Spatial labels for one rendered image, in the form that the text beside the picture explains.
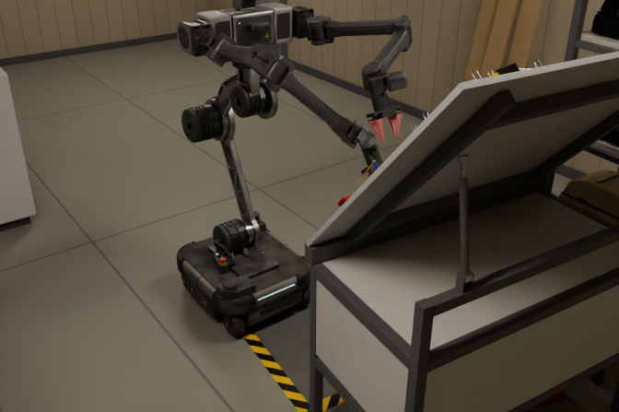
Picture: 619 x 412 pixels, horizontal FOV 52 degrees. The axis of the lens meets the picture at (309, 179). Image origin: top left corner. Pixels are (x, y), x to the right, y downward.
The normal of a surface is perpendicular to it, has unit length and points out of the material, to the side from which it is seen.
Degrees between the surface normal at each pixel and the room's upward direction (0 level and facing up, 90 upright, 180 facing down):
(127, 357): 0
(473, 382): 90
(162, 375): 0
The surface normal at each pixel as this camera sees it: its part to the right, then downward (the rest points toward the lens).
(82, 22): 0.60, 0.36
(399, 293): 0.00, -0.90
